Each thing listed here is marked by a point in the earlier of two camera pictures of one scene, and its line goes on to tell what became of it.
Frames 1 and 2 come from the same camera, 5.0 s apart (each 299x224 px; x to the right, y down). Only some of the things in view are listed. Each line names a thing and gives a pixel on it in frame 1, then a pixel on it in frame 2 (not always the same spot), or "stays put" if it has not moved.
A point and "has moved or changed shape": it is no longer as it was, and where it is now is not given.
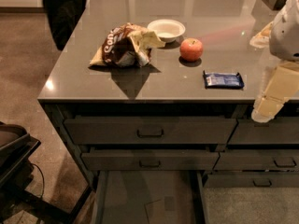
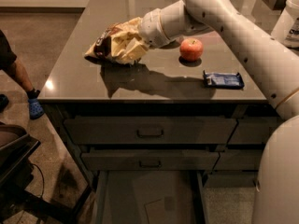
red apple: x=191 y=49 stays put
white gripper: x=286 y=35 → x=150 y=27
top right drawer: x=277 y=131 stays put
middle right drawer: x=257 y=160 stays put
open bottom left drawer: x=149 y=197 stays put
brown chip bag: x=127 y=46 has moved or changed shape
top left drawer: x=149 y=131 stays put
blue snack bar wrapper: x=222 y=80 stays put
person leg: x=64 y=6 → x=9 y=63
